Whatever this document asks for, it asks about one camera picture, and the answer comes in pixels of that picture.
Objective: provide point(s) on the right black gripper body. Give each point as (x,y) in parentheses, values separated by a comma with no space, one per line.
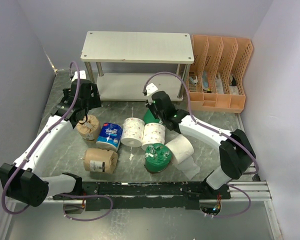
(157,114)

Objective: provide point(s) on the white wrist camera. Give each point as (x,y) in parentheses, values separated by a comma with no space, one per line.
(81,74)
(150,89)

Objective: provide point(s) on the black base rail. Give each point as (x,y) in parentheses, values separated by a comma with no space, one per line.
(139,195)

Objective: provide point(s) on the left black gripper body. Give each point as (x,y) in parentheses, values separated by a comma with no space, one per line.
(94,101)

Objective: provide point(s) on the dotted toilet roll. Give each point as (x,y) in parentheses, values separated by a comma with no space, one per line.
(133,131)
(153,133)

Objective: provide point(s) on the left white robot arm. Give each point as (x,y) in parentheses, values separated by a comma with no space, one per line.
(22,180)

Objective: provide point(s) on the plain white unrolled toilet roll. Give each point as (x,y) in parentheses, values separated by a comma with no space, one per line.
(182,156)

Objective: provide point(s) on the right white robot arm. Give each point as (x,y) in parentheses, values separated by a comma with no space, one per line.
(235,151)

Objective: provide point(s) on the green roll brown top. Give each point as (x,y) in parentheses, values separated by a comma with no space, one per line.
(149,118)

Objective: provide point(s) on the brown paper roll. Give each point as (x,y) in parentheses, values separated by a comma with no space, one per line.
(100,160)
(89,128)

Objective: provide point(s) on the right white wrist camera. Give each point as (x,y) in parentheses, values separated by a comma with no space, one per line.
(150,89)

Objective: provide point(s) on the orange plastic file organizer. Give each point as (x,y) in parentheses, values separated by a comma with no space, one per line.
(215,79)

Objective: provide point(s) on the white two-tier shelf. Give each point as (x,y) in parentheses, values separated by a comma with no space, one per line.
(136,48)

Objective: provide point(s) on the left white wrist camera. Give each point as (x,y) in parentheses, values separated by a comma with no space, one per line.
(81,74)

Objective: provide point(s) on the blue Tempo tissue pack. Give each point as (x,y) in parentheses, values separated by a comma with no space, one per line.
(109,137)

